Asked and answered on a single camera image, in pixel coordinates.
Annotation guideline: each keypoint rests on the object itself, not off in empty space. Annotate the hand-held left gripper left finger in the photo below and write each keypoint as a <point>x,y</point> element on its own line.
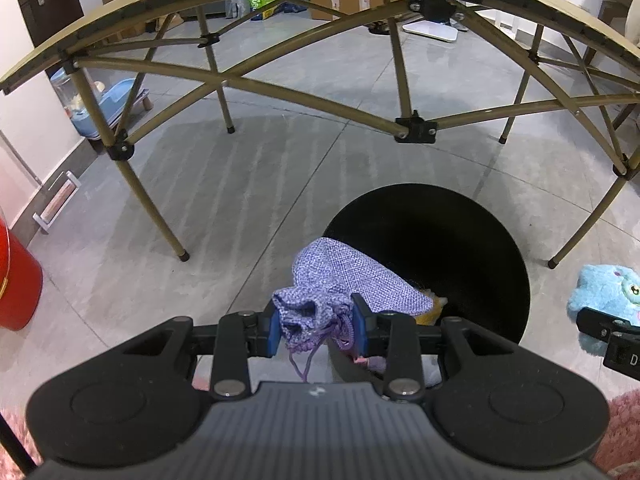
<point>275,330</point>

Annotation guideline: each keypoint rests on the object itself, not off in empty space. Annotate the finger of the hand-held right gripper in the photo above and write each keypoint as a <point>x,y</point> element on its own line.
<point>597,324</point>

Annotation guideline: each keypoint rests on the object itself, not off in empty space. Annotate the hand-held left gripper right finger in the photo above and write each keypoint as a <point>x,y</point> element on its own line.
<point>359,327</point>

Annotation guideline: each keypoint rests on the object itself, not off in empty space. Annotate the blue plush toy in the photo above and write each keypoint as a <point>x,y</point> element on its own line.
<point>600,290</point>

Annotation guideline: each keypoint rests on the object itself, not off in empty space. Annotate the purple burlap pouch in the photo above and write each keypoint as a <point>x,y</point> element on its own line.
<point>340,280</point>

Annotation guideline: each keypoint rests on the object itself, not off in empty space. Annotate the black round bin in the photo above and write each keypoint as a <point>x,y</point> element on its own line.
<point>425,240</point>

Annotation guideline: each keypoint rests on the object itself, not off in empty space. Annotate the yellow plush toy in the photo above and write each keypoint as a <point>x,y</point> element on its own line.
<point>430,312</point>

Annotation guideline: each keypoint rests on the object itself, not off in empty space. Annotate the pink fuzzy cloth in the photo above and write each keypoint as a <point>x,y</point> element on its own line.
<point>620,435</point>
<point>12,445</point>

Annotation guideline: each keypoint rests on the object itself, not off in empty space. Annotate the tan folding table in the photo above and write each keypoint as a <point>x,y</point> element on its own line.
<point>415,127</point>

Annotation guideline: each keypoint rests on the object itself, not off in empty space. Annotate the red plastic bucket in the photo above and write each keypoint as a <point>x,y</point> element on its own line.
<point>17,285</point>

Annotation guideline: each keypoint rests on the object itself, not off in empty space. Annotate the white bathroom scale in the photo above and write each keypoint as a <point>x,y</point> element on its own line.
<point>430,31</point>

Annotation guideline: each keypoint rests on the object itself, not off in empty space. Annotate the dark wooden console table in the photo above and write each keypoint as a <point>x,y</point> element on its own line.
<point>612,2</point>

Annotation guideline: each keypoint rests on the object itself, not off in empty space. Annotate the blue plastic bag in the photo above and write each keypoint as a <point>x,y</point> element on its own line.
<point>292,8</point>

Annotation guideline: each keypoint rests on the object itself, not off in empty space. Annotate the green snack bag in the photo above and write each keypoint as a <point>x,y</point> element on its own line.
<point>262,7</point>

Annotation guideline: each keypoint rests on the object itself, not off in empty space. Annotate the large cardboard box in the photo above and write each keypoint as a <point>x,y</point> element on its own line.
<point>330,2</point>

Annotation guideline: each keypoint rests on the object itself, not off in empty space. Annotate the dark wooden door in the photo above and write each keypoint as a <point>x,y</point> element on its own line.
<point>50,0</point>

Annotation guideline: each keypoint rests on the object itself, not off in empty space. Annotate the white wall pipe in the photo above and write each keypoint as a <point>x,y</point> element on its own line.
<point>20,157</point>

